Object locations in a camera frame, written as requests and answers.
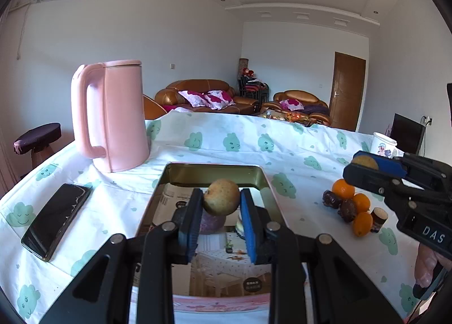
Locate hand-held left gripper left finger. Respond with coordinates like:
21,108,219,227
40,188,204,324

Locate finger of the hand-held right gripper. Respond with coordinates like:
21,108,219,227
343,164,402,202
352,150,407,177

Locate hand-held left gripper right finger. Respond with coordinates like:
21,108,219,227
240,188,404,324

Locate brown pear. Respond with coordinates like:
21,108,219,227
203,178,241,216
351,155,379,171

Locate rectangular gold metal tin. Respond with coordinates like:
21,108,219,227
130,162,287,315

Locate person's right hand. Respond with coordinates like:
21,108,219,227
416,244,446,286

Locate white cartoon print mug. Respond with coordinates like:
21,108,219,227
369,132,404,159

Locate orange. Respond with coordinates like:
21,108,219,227
332,179,356,200
353,212,374,238
352,193,371,213

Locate black monitor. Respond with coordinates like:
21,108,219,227
390,113,425,155

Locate dark red date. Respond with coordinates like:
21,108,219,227
338,199,358,223
322,190,343,209

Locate small brown cylinder snack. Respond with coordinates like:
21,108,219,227
370,207,388,234

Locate brown wooden door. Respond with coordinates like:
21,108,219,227
328,51,366,132

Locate white cloud print tablecloth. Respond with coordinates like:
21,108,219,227
0,111,435,324

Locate brown leather armchair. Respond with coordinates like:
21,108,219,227
273,90,333,127
143,94,169,121

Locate coffee table with snacks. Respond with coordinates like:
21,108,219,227
257,110,315,127

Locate pink floral pillow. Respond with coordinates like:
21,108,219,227
204,90,236,110
178,90,209,108

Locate black smartphone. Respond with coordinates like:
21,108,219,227
21,183,93,262

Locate brown leather sofa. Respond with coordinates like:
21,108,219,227
154,79,260,115

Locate pink electric kettle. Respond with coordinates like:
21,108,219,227
71,60,151,173

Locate stacked dark chairs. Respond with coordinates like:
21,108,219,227
239,75,271,103

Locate purple cushioned stool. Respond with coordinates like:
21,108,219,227
13,123,62,170

